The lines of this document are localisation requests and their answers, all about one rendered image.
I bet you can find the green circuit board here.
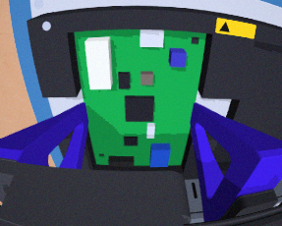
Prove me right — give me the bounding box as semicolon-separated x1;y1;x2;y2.
74;29;206;167

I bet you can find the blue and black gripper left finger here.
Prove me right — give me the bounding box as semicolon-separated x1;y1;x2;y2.
0;102;88;169

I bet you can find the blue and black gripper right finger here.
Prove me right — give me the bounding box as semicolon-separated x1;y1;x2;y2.
190;103;282;222

